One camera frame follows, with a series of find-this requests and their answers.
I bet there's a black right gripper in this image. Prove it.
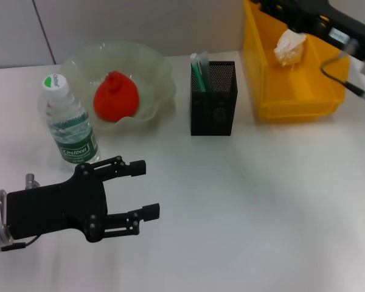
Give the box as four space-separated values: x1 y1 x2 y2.
251 0 365 62

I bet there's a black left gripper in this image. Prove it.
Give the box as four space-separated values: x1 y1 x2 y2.
6 155 161 244

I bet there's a white paper ball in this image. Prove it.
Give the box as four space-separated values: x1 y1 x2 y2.
273 29 308 68

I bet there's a clear green-label water bottle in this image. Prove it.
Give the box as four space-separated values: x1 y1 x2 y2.
41 74 100 165

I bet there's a grey marker pen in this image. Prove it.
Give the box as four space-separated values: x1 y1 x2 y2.
200 50 214 92

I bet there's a red-orange toy orange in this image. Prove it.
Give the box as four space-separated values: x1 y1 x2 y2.
93 70 140 123

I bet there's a green utility knife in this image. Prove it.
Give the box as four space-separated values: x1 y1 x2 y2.
190 53 207 93

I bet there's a black mesh pen holder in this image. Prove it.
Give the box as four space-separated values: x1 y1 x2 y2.
190 60 238 137

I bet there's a pale green glass fruit bowl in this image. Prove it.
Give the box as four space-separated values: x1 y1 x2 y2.
59 41 177 137

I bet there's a yellow plastic bin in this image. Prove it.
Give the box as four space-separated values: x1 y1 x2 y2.
242 0 351 123

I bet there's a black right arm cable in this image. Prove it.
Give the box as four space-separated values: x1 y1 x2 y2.
321 45 365 111

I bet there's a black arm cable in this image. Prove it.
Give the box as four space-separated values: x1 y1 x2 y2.
321 45 365 111
1 235 40 252

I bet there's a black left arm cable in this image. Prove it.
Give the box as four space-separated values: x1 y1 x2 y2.
1 235 40 252

